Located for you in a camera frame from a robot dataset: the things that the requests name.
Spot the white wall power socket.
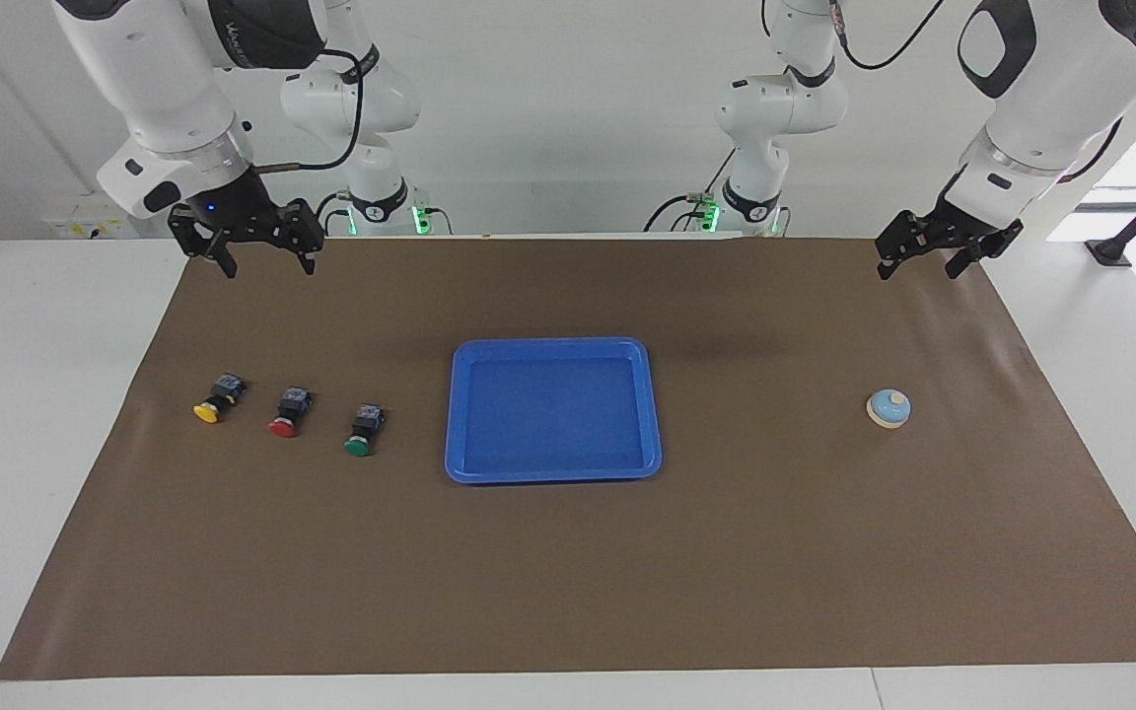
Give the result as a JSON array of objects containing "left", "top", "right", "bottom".
[{"left": 43, "top": 192, "right": 150, "bottom": 240}]

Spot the black base cable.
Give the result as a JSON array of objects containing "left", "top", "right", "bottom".
[
  {"left": 642, "top": 148, "right": 735, "bottom": 234},
  {"left": 315, "top": 190, "right": 354, "bottom": 238}
]

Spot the black right base cable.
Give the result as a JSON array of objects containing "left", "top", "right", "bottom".
[{"left": 315, "top": 190, "right": 354, "bottom": 238}]

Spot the black left base cable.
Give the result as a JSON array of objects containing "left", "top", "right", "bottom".
[{"left": 642, "top": 148, "right": 735, "bottom": 234}]

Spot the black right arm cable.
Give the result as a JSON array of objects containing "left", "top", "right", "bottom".
[{"left": 252, "top": 47, "right": 379, "bottom": 174}]

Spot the light blue desk bell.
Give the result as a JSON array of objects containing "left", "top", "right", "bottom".
[{"left": 866, "top": 389, "right": 912, "bottom": 431}]

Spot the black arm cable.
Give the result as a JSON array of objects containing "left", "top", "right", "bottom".
[
  {"left": 829, "top": 0, "right": 949, "bottom": 72},
  {"left": 252, "top": 47, "right": 379, "bottom": 174}
]

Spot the green push button switch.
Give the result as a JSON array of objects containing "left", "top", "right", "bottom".
[{"left": 343, "top": 403, "right": 387, "bottom": 458}]

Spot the red push button switch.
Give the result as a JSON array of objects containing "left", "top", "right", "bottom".
[{"left": 268, "top": 387, "right": 316, "bottom": 439}]

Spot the blue plastic tray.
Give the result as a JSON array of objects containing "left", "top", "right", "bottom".
[{"left": 444, "top": 337, "right": 664, "bottom": 485}]

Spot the brown table mat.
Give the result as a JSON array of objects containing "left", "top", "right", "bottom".
[{"left": 0, "top": 235, "right": 1136, "bottom": 681}]

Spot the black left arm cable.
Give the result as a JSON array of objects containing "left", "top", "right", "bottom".
[{"left": 829, "top": 0, "right": 949, "bottom": 72}]

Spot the yellow push button switch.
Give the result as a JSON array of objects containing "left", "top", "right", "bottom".
[{"left": 192, "top": 373, "right": 248, "bottom": 425}]

